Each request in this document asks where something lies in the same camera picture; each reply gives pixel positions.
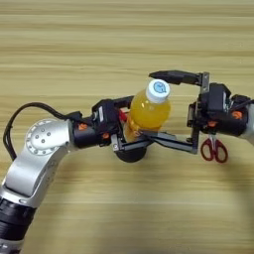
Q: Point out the orange juice bottle white cap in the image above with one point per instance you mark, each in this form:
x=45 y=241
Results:
x=149 y=112

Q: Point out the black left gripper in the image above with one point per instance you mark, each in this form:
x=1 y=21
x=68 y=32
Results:
x=86 y=132

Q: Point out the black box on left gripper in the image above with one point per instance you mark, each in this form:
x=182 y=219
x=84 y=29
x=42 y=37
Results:
x=105 y=115

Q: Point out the black pen holder cup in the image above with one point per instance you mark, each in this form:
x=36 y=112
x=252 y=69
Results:
x=130 y=155

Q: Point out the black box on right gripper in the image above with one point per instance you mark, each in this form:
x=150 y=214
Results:
x=215 y=97

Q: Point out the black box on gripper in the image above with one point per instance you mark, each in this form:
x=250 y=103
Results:
x=105 y=115
x=215 y=97

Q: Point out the red marker pen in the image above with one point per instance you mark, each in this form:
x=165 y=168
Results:
x=122 y=115

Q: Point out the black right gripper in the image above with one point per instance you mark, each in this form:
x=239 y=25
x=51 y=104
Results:
x=228 y=122

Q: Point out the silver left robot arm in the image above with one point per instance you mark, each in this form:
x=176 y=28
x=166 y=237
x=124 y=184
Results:
x=36 y=165

